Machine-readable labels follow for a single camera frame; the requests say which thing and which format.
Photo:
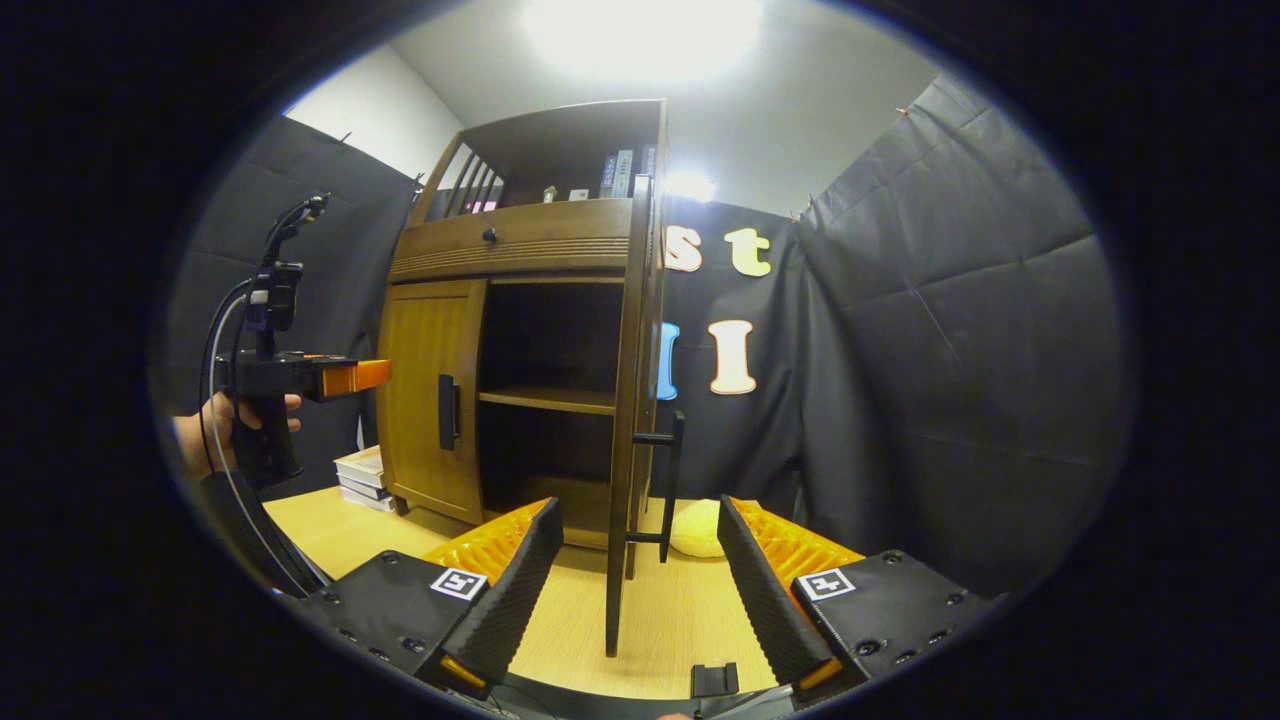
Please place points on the blue upright book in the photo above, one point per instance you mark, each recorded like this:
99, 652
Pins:
608, 178

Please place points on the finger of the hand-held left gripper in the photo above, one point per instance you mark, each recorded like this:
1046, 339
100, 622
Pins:
355, 378

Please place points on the wooden double-door shoe cabinet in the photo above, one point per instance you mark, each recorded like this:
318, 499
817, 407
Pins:
510, 258

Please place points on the grey flat book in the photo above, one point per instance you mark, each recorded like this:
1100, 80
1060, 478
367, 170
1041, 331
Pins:
362, 487

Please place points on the white flat book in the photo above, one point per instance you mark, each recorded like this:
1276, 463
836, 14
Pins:
368, 500

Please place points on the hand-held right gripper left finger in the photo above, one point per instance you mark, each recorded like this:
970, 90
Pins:
510, 600

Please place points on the pale yellow round plush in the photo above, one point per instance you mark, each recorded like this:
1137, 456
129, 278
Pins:
697, 528

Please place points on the black backdrop cloth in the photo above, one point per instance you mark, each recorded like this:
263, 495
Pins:
950, 400

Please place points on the wooden inner cabinet shelf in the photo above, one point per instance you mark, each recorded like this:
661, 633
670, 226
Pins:
550, 400

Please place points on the wooden shoe cabinet door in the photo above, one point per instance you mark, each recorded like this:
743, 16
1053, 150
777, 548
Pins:
420, 400
625, 450

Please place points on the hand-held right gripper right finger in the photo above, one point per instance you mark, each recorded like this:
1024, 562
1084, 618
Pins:
765, 600

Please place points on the large ceiling light panel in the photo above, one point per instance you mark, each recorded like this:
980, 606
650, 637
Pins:
640, 35

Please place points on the wooden cabinet drawer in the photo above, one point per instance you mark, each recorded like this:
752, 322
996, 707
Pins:
560, 235

